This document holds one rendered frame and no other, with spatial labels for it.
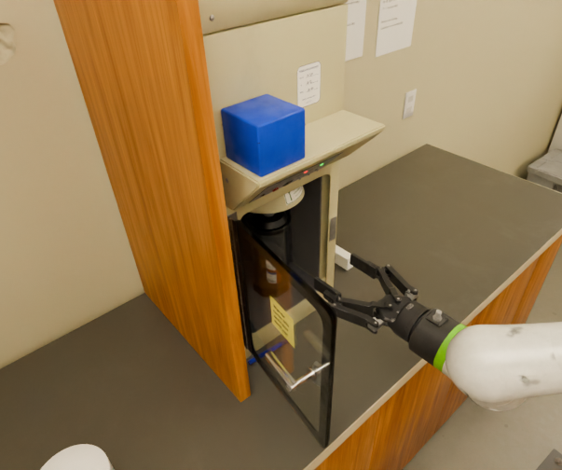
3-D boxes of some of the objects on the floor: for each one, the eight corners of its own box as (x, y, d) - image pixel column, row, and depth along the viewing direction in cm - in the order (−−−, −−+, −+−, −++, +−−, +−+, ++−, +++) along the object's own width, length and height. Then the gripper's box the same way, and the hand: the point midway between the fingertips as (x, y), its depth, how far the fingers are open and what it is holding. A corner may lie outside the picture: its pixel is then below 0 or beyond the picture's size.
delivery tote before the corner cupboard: (513, 205, 326) (526, 165, 306) (541, 185, 346) (555, 147, 326) (601, 243, 288) (623, 201, 268) (627, 218, 308) (649, 177, 288)
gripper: (459, 283, 86) (369, 233, 99) (384, 348, 74) (294, 282, 88) (451, 310, 90) (366, 258, 104) (379, 375, 79) (294, 308, 92)
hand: (340, 274), depth 95 cm, fingers open, 11 cm apart
